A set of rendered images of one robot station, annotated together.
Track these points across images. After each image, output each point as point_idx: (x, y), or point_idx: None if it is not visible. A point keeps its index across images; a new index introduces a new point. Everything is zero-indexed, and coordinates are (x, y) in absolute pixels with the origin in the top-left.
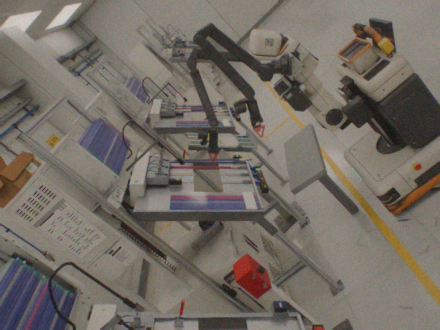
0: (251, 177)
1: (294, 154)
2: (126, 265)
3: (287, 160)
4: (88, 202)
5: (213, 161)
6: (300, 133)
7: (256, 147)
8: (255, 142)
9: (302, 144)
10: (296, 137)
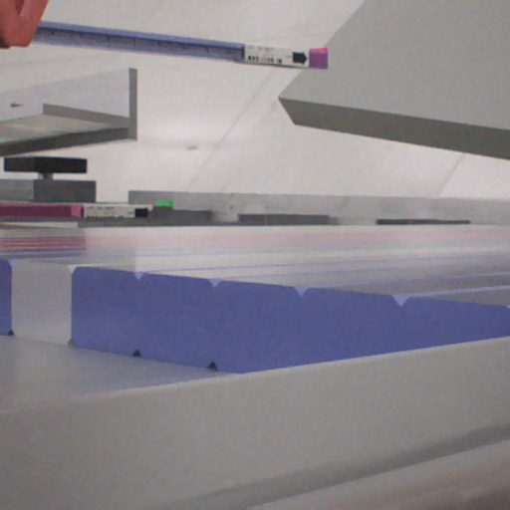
0: (398, 199)
1: (499, 68)
2: None
3: (482, 114)
4: None
5: (19, 36)
6: (389, 2)
7: (134, 120)
8: (109, 87)
9: (508, 10)
10: (377, 29)
